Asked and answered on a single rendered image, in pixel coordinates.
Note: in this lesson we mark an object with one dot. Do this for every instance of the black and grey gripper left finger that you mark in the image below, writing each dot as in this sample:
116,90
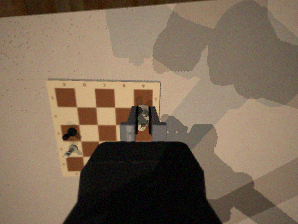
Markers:
129,129

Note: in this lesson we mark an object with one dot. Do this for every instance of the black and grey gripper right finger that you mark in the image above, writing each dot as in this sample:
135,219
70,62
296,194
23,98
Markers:
157,129

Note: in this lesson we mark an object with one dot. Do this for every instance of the black chess pawn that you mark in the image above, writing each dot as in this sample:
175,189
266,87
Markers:
70,132

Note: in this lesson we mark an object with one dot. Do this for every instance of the wooden chessboard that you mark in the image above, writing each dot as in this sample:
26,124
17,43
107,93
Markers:
95,109

